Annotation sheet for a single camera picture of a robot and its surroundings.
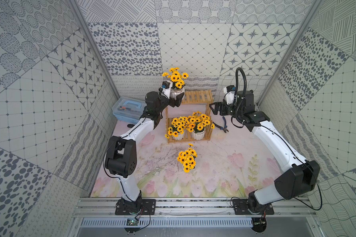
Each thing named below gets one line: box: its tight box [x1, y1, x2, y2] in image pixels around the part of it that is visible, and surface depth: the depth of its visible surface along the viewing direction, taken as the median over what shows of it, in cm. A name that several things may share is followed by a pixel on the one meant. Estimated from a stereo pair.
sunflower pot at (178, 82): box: [162, 67, 189, 100], surface depth 75 cm
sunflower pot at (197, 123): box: [185, 111, 216, 141], surface depth 90 cm
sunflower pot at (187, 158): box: [177, 143, 198, 173], surface depth 76 cm
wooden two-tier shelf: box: [165, 89, 214, 144], surface depth 90 cm
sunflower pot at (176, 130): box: [164, 116, 188, 141], surface depth 88 cm
